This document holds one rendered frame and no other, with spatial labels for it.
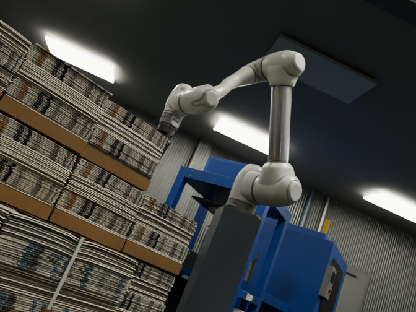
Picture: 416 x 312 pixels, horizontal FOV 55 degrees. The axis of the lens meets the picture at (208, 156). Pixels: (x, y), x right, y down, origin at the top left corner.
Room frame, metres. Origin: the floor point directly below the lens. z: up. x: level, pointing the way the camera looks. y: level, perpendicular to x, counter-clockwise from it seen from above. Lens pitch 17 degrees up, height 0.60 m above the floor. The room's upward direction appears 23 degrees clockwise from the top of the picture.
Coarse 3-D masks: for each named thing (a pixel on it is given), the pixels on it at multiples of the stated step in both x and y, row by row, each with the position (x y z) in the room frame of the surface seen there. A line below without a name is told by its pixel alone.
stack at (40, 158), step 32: (0, 128) 1.14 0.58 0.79; (0, 160) 1.17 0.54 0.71; (32, 160) 1.21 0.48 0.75; (64, 160) 1.27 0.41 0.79; (32, 192) 1.24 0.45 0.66; (64, 192) 1.30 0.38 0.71; (96, 192) 1.35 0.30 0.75; (128, 192) 1.43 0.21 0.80; (96, 224) 1.39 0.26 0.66; (128, 224) 1.47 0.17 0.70; (160, 224) 1.55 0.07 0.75; (192, 224) 1.63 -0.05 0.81; (128, 288) 1.54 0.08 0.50; (160, 288) 1.63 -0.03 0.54
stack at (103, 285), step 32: (0, 224) 0.93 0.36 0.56; (32, 224) 0.98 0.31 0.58; (0, 256) 0.96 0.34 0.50; (32, 256) 1.00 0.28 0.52; (64, 256) 1.04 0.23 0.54; (96, 256) 1.09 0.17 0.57; (0, 288) 0.98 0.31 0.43; (32, 288) 1.02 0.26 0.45; (64, 288) 1.07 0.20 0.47; (96, 288) 1.11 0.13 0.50
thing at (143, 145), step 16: (112, 112) 1.33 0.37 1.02; (128, 112) 1.36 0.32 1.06; (96, 128) 1.32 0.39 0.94; (112, 128) 1.34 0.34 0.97; (128, 128) 1.38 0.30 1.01; (144, 128) 1.41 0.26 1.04; (96, 144) 1.33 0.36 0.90; (112, 144) 1.36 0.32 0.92; (128, 144) 1.39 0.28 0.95; (144, 144) 1.42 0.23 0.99; (160, 144) 1.47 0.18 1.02; (128, 160) 1.40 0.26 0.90; (144, 160) 1.44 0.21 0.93; (144, 176) 1.46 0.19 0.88
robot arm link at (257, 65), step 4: (264, 56) 1.77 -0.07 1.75; (256, 60) 1.80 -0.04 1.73; (260, 60) 1.77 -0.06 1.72; (248, 64) 1.81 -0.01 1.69; (252, 64) 1.80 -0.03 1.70; (256, 64) 1.78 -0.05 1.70; (260, 64) 1.77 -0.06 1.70; (256, 68) 1.79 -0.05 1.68; (260, 68) 1.77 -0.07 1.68; (256, 72) 1.79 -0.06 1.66; (260, 72) 1.79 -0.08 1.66; (256, 76) 1.80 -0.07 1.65; (260, 76) 1.80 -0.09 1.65; (264, 76) 1.79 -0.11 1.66; (256, 80) 1.83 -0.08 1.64; (260, 80) 1.83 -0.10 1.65; (264, 80) 1.82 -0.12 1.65
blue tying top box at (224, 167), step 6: (210, 156) 3.69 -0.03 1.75; (210, 162) 3.68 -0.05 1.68; (216, 162) 3.65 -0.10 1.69; (222, 162) 3.61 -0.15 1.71; (228, 162) 3.58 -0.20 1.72; (234, 162) 3.55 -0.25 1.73; (240, 162) 3.52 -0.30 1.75; (204, 168) 3.70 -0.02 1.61; (210, 168) 3.66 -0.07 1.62; (216, 168) 3.63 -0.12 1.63; (222, 168) 3.60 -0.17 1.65; (228, 168) 3.57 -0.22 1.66; (234, 168) 3.54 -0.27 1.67; (240, 168) 3.50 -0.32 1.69; (222, 174) 3.59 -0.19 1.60; (228, 174) 3.55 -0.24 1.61; (234, 174) 3.52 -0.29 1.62
